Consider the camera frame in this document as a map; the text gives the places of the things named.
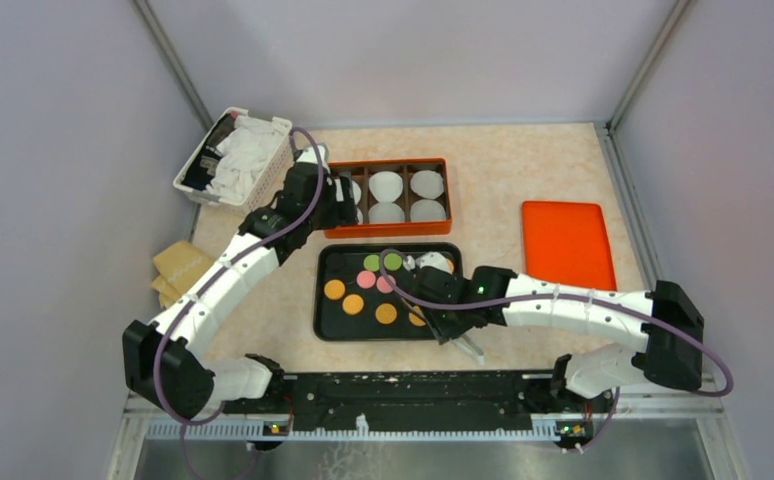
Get paper cup back right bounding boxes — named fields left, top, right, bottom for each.
left=409, top=170, right=446, bottom=200

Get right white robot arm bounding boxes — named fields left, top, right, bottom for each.
left=395, top=253, right=704, bottom=412

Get yellow sponge cloth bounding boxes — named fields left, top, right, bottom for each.
left=151, top=241, right=214, bottom=310

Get paper cup front middle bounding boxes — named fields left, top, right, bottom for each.
left=368, top=202, right=406, bottom=224

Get white plastic basket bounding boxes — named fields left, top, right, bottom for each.
left=172, top=107, right=293, bottom=214

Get orange box lid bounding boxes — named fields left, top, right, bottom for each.
left=521, top=201, right=617, bottom=291

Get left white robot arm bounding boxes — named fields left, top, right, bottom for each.
left=122, top=144, right=358, bottom=423

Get paper cup back middle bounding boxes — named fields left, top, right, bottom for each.
left=369, top=171, right=404, bottom=203

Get paper cup back left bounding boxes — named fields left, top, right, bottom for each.
left=351, top=180, right=362, bottom=205

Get green cookie top left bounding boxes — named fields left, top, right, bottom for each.
left=363, top=254, right=381, bottom=272

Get green cookie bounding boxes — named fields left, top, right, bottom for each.
left=363, top=254, right=381, bottom=272
left=383, top=253, right=403, bottom=271

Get black cookie tray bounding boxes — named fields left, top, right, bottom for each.
left=313, top=242, right=462, bottom=342

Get metal tongs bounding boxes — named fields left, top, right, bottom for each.
left=448, top=334, right=486, bottom=366

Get orange cookie box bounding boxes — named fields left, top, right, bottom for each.
left=325, top=158, right=454, bottom=239

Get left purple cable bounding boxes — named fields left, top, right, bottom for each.
left=153, top=125, right=326, bottom=480

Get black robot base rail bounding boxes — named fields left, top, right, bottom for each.
left=223, top=370, right=615, bottom=450

